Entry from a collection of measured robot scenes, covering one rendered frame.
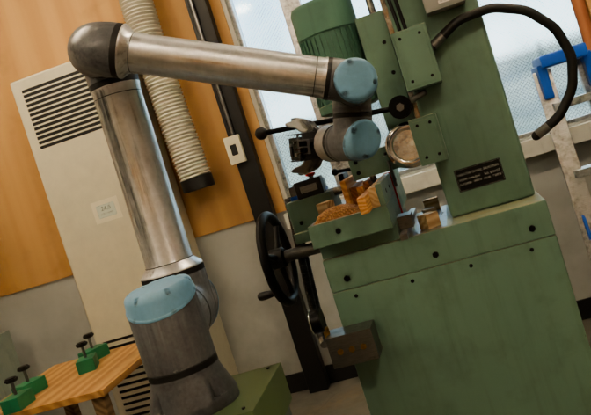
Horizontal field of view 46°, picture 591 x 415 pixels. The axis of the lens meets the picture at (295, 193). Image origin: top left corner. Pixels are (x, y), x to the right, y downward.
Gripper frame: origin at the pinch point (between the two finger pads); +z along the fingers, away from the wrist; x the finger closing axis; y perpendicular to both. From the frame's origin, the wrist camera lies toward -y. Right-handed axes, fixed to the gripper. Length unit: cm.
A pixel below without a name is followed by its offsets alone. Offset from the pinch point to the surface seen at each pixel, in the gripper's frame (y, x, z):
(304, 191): -4.3, 13.0, 7.4
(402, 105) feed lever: -19.7, -7.0, -22.5
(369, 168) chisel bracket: -19.1, 8.9, -4.9
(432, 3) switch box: -27, -31, -30
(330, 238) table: 3.1, 23.7, -16.4
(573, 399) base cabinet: -41, 70, -48
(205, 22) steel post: -35, -60, 138
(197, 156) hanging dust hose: -22, 1, 137
